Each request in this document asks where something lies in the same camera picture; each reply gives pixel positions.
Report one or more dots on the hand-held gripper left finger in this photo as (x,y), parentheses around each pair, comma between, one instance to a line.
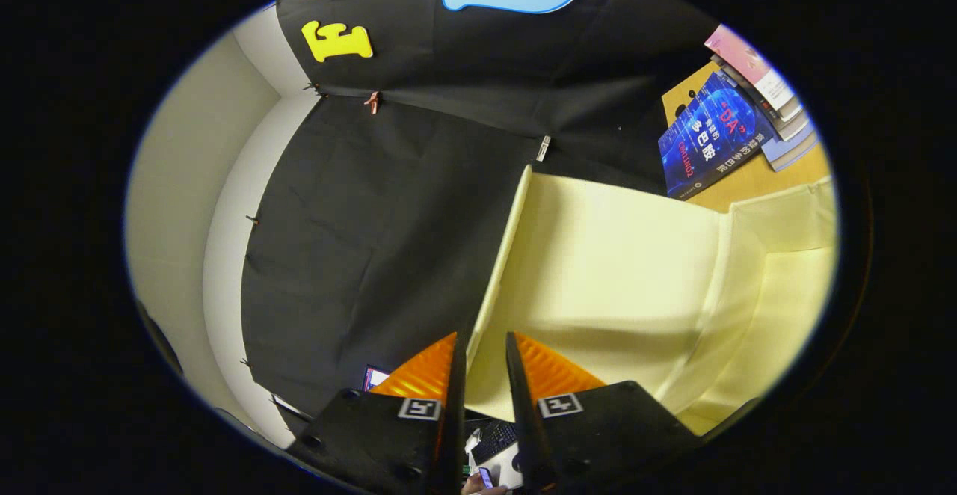
(452,420)

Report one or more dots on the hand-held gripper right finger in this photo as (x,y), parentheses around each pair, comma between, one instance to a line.
(527,428)

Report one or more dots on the beige fabric storage box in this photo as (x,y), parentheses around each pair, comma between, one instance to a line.
(620,271)

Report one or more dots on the black keyboard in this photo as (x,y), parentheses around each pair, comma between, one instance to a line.
(493,443)

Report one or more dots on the smartphone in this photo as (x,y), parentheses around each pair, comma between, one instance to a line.
(485,476)

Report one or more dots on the lit computer screen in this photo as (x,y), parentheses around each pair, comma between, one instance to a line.
(374,377)

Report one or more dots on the silver clip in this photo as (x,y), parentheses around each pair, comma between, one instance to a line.
(543,148)

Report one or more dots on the red clip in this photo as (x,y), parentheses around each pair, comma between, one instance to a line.
(371,102)

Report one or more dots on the dark blue book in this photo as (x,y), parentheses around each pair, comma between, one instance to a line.
(710,136)

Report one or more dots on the light blue book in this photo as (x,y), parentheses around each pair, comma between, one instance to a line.
(792,155)

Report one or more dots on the grey cover book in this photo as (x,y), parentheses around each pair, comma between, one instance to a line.
(785,123)

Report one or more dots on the pink cover book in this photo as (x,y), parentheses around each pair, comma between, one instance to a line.
(751,69)

